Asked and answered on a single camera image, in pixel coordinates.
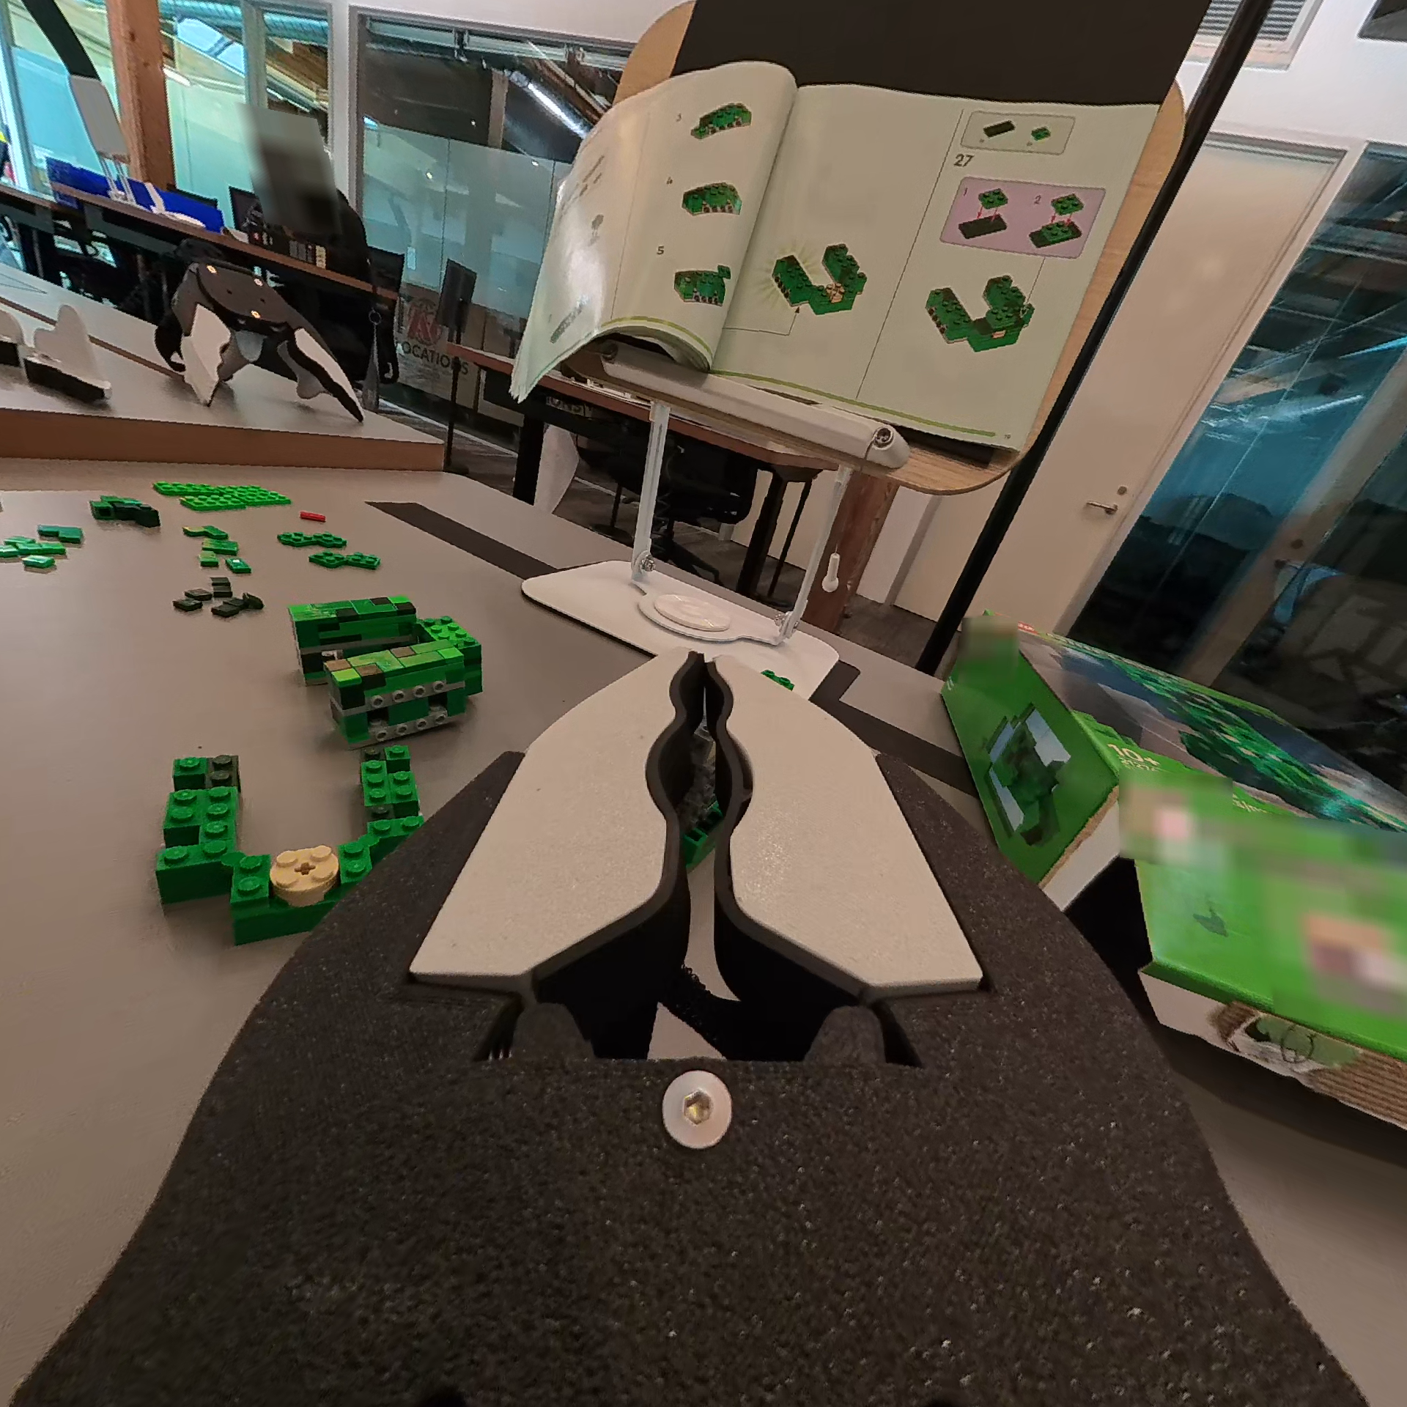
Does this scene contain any green and grey brick build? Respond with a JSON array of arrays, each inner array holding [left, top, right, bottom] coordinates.
[[287, 595, 485, 752]]

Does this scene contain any green toy set box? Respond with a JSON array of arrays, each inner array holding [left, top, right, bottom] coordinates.
[[941, 615, 1407, 1128]]

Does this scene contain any black office chair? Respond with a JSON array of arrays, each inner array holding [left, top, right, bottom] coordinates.
[[598, 428, 761, 573]]

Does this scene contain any grey desk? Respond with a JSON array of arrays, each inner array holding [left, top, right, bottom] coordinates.
[[0, 456, 1407, 1407]]

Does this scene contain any white door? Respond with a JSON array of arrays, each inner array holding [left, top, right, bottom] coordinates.
[[989, 132, 1348, 661]]

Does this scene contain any small green brick piece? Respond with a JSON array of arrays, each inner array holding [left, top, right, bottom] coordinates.
[[682, 736, 724, 870]]

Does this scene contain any white book stand wooden board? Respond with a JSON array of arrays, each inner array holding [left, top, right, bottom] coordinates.
[[519, 0, 1211, 696]]

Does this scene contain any grey side table wooden edge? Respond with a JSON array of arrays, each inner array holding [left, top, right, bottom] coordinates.
[[0, 264, 447, 475]]

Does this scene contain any stack of bright green plates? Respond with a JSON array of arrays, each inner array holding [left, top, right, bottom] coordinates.
[[154, 479, 293, 513]]

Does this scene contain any black slanted pole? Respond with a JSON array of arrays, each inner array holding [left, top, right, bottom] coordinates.
[[917, 0, 1266, 677]]

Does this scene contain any spare black and white gripper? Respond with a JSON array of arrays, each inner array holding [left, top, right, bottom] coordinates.
[[154, 261, 366, 422]]

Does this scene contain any open building instruction booklet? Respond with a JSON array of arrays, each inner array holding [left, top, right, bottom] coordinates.
[[509, 60, 1161, 444]]

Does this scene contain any green U-shaped brick assembly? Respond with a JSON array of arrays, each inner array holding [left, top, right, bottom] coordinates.
[[154, 743, 425, 947]]

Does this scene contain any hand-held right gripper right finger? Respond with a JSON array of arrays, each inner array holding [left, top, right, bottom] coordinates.
[[704, 655, 986, 1007]]

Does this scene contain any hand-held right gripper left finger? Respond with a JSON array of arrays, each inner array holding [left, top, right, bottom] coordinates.
[[409, 648, 708, 1007]]

